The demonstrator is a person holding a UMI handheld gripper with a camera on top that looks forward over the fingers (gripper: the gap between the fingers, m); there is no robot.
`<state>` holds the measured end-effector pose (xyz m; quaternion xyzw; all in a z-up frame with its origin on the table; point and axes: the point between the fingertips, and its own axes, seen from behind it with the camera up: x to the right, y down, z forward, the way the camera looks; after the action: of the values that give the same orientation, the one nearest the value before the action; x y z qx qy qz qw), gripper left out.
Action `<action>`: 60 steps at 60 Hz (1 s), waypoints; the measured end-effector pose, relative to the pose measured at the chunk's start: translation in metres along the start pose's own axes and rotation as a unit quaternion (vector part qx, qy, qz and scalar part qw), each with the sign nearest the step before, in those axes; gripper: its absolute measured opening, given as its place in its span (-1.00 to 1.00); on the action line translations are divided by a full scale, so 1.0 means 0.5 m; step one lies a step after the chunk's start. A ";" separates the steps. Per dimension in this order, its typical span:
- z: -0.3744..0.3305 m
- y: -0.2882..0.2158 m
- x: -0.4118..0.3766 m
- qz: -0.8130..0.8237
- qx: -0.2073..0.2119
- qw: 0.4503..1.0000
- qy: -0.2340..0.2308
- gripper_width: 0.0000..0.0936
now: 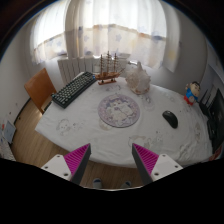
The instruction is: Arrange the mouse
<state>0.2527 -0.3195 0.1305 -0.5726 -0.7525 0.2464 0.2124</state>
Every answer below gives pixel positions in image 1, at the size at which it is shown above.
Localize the large white conch shell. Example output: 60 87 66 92
125 62 151 95

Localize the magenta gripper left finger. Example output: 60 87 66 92
42 144 91 185

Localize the round purple mouse pad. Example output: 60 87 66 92
98 94 140 128

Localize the black mechanical keyboard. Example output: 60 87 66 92
52 72 96 109

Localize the orange wooden chair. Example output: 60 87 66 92
23 67 58 115

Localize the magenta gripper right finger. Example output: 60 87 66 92
132 143 182 185

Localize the slipper on floor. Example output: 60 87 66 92
92 178 102 189
120 181 132 189

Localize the sheer white curtain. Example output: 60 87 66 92
30 0 181 71

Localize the white radiator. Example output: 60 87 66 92
58 56 127 84

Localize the right slipper on floor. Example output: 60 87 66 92
120 181 132 189

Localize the left slipper on floor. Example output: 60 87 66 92
92 178 102 189

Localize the white patterned tablecloth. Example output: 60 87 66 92
36 78 212 167

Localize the wooden model sailing ship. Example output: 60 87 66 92
95 53 124 85

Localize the black device at right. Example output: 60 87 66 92
199 90 224 152

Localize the cartoon boy figurine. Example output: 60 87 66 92
184 81 200 105

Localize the black computer mouse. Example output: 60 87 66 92
162 111 178 129

